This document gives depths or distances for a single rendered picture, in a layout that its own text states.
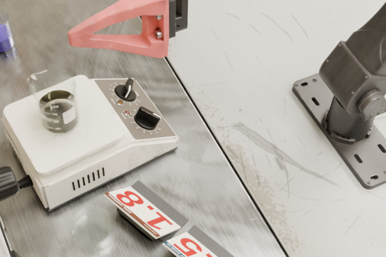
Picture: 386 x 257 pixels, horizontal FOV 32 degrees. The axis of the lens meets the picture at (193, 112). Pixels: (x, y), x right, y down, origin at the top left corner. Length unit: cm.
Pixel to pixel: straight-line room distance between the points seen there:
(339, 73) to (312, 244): 22
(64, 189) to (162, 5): 41
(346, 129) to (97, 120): 34
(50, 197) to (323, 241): 35
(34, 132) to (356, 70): 41
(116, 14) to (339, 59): 43
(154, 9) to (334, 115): 49
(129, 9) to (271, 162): 48
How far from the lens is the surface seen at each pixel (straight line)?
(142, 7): 51
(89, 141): 85
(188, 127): 96
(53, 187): 85
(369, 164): 96
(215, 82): 102
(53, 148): 85
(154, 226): 84
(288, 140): 97
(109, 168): 88
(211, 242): 87
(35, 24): 111
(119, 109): 90
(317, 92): 102
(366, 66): 85
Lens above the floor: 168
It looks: 53 degrees down
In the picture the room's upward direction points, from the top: 3 degrees clockwise
